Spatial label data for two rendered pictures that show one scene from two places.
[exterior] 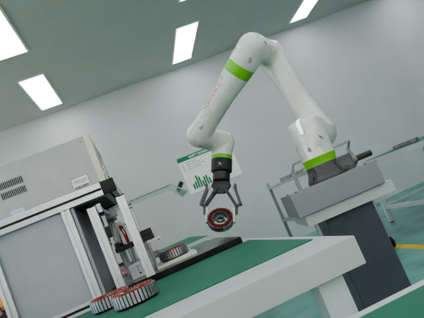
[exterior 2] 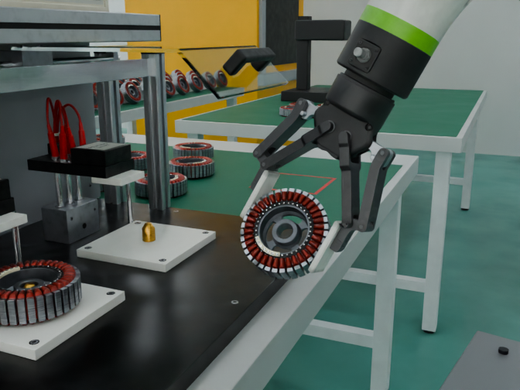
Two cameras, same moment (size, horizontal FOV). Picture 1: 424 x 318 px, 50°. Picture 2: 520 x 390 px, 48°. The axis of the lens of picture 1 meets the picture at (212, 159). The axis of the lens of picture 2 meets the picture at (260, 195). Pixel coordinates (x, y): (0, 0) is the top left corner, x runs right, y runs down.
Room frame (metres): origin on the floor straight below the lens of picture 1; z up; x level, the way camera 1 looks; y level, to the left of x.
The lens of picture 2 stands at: (1.32, -0.29, 1.08)
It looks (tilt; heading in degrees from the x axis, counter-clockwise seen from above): 15 degrees down; 34
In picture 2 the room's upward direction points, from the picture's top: straight up
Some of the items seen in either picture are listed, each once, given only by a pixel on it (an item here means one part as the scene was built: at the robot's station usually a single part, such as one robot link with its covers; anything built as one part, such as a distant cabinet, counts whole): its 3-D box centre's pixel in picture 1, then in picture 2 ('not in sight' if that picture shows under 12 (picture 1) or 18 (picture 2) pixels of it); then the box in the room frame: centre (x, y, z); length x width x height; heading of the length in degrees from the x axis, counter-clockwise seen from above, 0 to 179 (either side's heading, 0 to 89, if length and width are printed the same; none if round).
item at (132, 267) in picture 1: (137, 269); not in sight; (1.67, 0.41, 0.80); 0.08 x 0.05 x 0.06; 11
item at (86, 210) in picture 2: not in sight; (71, 218); (1.90, 0.45, 0.80); 0.08 x 0.05 x 0.06; 11
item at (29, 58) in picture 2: (110, 212); (26, 59); (1.87, 0.48, 1.05); 0.06 x 0.04 x 0.04; 11
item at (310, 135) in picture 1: (312, 141); not in sight; (1.71, -0.38, 0.98); 0.16 x 0.13 x 0.19; 151
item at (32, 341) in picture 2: (176, 259); (32, 310); (1.69, 0.27, 0.78); 0.15 x 0.15 x 0.01; 11
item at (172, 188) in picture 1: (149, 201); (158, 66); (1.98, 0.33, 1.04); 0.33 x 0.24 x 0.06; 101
